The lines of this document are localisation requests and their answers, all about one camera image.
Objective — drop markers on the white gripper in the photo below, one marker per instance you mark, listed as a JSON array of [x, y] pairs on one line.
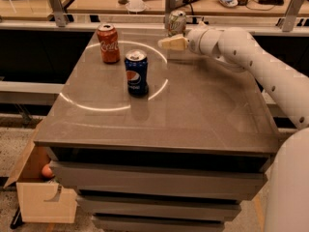
[[194, 40]]

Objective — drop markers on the white green 7up can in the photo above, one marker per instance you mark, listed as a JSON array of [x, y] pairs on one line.
[[176, 23]]

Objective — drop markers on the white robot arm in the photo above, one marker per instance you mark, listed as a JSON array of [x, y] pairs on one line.
[[237, 50]]

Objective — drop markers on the blue pepsi can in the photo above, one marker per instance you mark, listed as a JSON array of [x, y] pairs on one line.
[[136, 63]]

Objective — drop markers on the red coca-cola can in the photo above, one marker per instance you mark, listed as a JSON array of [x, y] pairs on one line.
[[108, 40]]

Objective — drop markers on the white round lid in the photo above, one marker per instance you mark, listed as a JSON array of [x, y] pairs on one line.
[[136, 6]]

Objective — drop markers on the grey drawer cabinet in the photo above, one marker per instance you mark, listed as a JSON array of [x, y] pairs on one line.
[[180, 159]]

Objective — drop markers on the orange ball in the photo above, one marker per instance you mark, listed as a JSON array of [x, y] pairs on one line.
[[47, 172]]

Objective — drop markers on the open cardboard box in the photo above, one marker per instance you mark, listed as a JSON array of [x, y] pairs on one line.
[[40, 197]]

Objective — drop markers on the middle metal bracket post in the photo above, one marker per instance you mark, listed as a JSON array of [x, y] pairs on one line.
[[169, 7]]

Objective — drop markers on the metal bracket post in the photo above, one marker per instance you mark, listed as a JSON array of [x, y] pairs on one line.
[[169, 7], [287, 23], [60, 16]]

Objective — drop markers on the left metal bracket post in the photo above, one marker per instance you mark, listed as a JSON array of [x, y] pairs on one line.
[[60, 16]]

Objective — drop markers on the right metal bracket post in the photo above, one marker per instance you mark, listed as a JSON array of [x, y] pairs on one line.
[[287, 23]]

